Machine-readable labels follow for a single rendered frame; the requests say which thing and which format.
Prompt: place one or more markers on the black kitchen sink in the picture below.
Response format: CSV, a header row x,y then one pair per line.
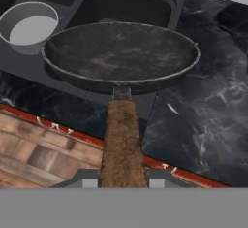
x,y
129,5

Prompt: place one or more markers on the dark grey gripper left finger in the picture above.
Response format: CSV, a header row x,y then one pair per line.
x,y
84,179

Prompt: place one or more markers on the wooden cupboard front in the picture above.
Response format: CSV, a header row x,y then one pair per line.
x,y
42,154

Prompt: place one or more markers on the grey metal pot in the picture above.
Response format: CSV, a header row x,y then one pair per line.
x,y
29,28

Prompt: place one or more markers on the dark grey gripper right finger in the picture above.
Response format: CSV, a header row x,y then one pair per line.
x,y
158,179

